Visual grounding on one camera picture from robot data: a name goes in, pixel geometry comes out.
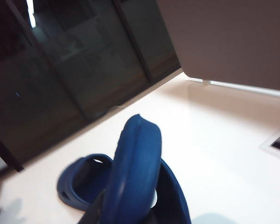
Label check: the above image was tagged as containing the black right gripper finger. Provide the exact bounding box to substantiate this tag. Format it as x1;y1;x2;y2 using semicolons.
80;190;108;224

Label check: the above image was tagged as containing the blue rubber slipper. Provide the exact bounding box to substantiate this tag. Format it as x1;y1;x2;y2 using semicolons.
102;113;192;224
57;153;114;212

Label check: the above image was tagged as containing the dark glass partition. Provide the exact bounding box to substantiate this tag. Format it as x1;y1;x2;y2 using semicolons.
0;0;182;173

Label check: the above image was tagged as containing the brown fabric desk partition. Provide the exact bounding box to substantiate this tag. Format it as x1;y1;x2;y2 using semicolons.
155;0;280;92

